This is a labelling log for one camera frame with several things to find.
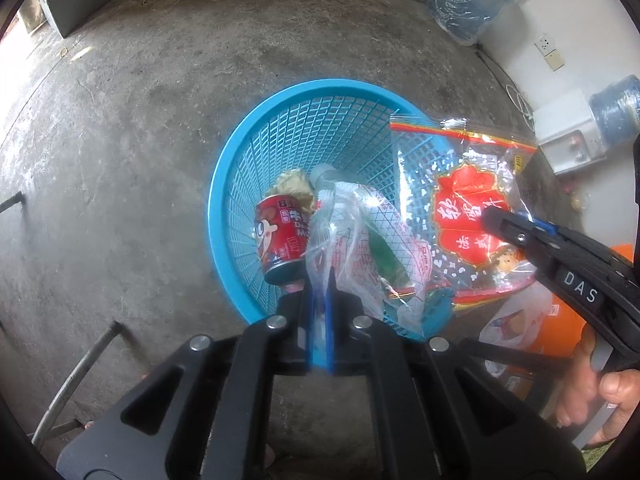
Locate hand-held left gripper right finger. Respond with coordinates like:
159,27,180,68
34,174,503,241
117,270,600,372
325,267,586,480

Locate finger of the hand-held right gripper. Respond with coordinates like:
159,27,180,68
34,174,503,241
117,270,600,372
480,207,553,273
517,214,628,265

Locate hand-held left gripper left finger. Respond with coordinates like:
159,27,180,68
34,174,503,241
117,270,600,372
56,272,326,480

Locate red printed plastic bag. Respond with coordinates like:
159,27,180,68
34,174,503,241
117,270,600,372
390,115,538,311

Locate clear plastic bag red lines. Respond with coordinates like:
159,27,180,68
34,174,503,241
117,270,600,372
304,180,436,338

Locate red drink can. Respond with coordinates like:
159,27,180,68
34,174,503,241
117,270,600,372
255,195,311,286

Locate brown paper bag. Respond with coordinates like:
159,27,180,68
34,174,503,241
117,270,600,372
265,169,321,216

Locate clear plastic bottle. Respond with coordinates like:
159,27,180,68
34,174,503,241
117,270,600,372
309,164,416,291

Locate blue plastic mesh basket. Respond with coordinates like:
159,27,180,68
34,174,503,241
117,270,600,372
207,78,481,341

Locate person's right hand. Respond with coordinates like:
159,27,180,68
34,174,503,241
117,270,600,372
555,329,640,450

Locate white and orange plastic bag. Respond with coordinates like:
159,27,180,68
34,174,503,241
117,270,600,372
477,285,555,380

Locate white water dispenser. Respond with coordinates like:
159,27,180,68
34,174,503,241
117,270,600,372
532,89,608,177

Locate large blue water jug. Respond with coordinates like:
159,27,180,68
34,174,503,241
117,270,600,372
427,0,521,47
589,75,640,144

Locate white cable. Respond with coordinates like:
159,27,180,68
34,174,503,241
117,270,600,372
505,82,537,127

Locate white wall socket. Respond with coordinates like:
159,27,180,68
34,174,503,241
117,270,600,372
534,32,566,72

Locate metal stool frame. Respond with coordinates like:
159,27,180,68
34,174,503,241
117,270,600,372
30,320,126,445

